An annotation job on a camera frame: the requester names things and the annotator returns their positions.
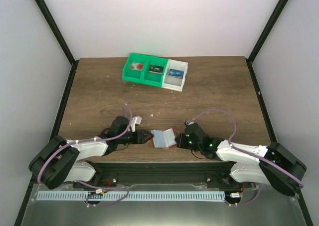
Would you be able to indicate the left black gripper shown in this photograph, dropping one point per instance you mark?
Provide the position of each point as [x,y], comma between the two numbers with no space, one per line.
[142,137]

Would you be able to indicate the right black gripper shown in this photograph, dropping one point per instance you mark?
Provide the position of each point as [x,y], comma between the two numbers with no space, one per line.
[180,144]

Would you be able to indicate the brown leather card holder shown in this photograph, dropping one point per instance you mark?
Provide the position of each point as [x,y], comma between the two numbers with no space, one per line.
[163,139]

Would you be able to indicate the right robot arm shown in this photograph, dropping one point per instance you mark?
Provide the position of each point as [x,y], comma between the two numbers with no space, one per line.
[270,164]

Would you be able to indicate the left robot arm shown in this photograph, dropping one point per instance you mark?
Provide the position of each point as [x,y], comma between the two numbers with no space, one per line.
[63,160]

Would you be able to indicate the blue VIP card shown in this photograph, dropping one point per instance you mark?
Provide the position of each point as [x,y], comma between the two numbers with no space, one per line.
[176,73]

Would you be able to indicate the black card in bin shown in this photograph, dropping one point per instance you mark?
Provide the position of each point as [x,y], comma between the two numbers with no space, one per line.
[156,69]

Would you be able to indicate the red white card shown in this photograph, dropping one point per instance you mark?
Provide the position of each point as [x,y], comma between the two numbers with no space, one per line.
[137,66]

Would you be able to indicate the middle green storage bin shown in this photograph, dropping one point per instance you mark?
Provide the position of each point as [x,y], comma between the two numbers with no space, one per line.
[151,79]

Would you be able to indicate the green storage bin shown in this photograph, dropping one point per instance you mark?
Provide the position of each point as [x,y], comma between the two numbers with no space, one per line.
[151,79]
[130,75]

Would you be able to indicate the white storage bin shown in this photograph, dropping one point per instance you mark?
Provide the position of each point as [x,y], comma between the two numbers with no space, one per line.
[172,83]

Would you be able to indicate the left green storage bin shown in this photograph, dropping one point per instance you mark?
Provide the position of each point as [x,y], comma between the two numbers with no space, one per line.
[130,75]

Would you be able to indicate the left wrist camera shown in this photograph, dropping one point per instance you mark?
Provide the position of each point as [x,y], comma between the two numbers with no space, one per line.
[135,121]

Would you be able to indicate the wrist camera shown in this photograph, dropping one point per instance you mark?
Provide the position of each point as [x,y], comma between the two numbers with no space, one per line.
[135,121]
[187,123]

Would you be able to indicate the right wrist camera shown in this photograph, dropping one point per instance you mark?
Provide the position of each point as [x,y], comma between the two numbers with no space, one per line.
[187,123]

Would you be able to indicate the black aluminium frame rail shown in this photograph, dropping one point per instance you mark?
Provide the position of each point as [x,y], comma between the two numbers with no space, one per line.
[211,174]

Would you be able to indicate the light blue slotted cable duct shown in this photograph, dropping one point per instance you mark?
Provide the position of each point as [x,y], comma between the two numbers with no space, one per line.
[198,196]

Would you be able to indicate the left black frame post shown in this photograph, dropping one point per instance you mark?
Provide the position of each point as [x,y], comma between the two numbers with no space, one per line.
[55,30]

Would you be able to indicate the black frame post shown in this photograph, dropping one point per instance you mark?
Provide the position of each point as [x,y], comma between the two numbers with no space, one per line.
[267,29]
[55,30]

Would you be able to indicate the right black frame post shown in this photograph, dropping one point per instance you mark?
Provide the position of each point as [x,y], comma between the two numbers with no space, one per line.
[267,29]

